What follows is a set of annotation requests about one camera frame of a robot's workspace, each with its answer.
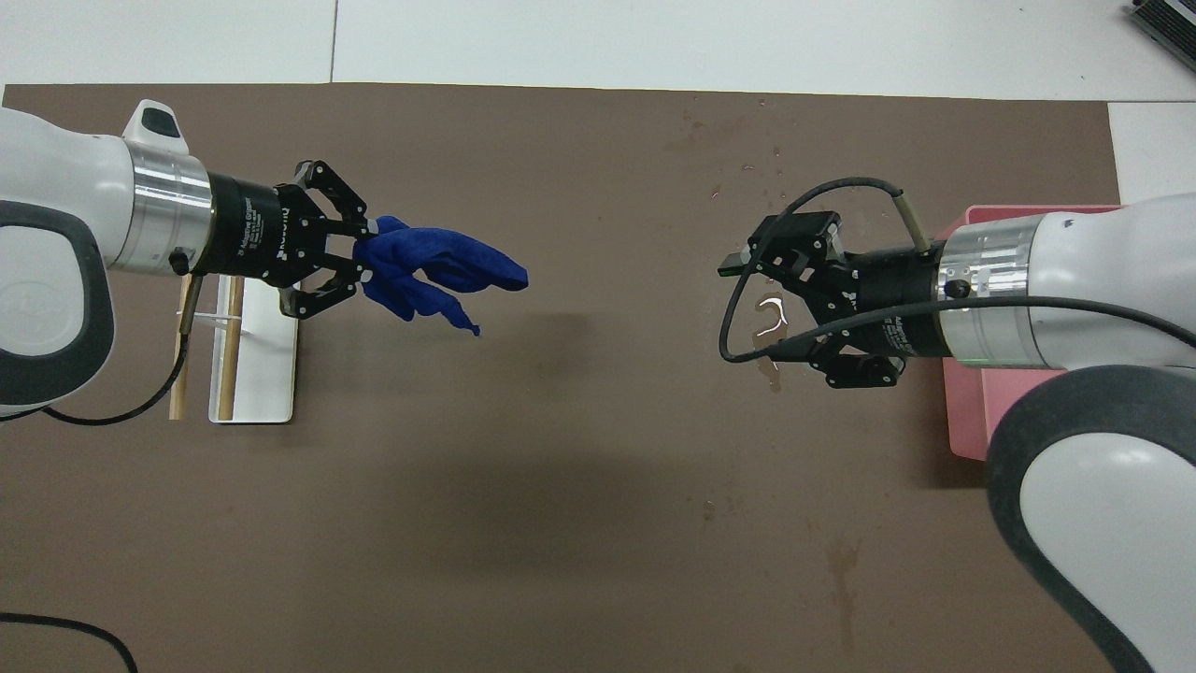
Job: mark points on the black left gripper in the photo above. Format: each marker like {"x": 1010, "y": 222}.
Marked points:
{"x": 252, "y": 229}

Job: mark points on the pink plastic bin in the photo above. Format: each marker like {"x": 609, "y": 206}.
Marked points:
{"x": 972, "y": 411}

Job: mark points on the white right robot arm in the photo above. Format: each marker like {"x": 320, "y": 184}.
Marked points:
{"x": 1103, "y": 271}

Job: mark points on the water puddle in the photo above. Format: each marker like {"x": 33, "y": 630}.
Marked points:
{"x": 772, "y": 376}

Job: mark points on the white rack bracket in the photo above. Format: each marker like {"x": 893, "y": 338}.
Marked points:
{"x": 210, "y": 319}

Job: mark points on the brown table mat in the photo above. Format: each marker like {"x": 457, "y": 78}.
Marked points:
{"x": 561, "y": 467}

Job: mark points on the white rack base tray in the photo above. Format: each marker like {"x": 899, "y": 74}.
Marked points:
{"x": 266, "y": 374}

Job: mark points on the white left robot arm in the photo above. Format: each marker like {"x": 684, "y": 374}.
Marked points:
{"x": 56, "y": 178}

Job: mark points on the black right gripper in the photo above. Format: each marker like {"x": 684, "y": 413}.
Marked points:
{"x": 888, "y": 304}

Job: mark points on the blue towel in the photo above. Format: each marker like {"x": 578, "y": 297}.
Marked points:
{"x": 448, "y": 262}

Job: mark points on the dark ribbed device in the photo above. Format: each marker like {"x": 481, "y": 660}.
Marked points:
{"x": 1173, "y": 14}

